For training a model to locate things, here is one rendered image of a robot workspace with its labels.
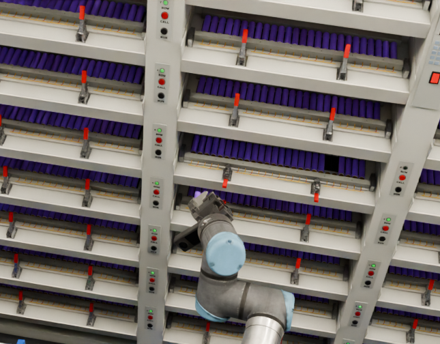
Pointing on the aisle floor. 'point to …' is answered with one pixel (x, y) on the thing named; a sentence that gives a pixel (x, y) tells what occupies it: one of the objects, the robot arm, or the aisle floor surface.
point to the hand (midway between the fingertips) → (196, 205)
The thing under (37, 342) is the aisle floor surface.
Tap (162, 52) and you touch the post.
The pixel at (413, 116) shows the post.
